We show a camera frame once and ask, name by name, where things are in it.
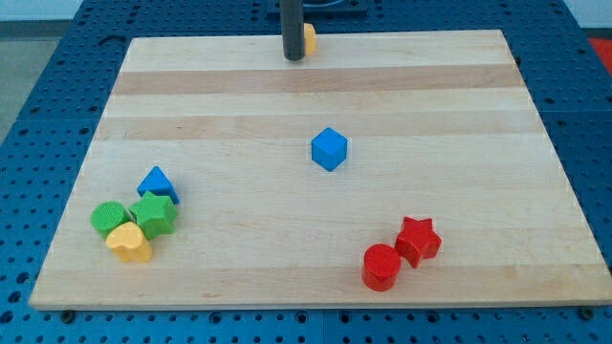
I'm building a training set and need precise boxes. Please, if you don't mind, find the yellow block behind rod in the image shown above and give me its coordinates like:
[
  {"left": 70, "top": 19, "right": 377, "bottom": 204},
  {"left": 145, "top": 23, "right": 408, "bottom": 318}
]
[{"left": 304, "top": 23, "right": 317, "bottom": 56}]

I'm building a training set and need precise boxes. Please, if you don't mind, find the red cylinder block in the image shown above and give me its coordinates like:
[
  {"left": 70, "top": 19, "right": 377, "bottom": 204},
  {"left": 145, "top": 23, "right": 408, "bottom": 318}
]
[{"left": 361, "top": 244, "right": 402, "bottom": 291}]

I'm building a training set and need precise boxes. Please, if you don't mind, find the green cylinder block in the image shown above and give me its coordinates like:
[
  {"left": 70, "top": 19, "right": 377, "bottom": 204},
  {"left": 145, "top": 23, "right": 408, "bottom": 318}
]
[{"left": 90, "top": 201, "right": 132, "bottom": 240}]

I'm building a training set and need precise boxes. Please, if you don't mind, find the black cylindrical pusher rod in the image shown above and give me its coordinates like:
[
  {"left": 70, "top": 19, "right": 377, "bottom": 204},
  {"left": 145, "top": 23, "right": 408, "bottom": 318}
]
[{"left": 279, "top": 0, "right": 305, "bottom": 61}]

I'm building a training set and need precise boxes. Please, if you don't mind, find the blue cube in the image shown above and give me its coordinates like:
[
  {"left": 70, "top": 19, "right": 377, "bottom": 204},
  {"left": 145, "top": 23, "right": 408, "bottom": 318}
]
[{"left": 311, "top": 127, "right": 348, "bottom": 172}]

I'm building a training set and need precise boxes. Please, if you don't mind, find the yellow heart block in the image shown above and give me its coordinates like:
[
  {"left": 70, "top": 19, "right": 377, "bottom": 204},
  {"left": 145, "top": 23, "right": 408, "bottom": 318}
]
[{"left": 105, "top": 222, "right": 153, "bottom": 263}]

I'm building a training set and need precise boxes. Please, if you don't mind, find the light wooden board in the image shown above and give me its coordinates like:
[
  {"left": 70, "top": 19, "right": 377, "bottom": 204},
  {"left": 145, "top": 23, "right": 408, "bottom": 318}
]
[{"left": 30, "top": 30, "right": 611, "bottom": 311}]

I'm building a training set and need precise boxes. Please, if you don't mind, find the blue triangular prism block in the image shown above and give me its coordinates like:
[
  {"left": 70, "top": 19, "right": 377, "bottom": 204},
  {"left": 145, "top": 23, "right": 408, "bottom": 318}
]
[{"left": 137, "top": 165, "right": 180, "bottom": 204}]

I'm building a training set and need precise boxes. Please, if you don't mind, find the red star block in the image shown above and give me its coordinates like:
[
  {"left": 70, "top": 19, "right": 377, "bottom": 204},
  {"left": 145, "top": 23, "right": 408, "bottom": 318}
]
[{"left": 394, "top": 217, "right": 443, "bottom": 269}]

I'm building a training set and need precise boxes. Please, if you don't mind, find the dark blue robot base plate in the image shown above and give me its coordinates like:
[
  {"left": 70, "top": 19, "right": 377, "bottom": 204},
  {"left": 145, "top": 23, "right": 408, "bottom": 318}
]
[{"left": 265, "top": 0, "right": 369, "bottom": 21}]

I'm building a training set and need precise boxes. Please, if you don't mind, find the green star block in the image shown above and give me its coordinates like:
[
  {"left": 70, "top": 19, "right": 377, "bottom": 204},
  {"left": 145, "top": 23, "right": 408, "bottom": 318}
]
[{"left": 128, "top": 191, "right": 178, "bottom": 240}]

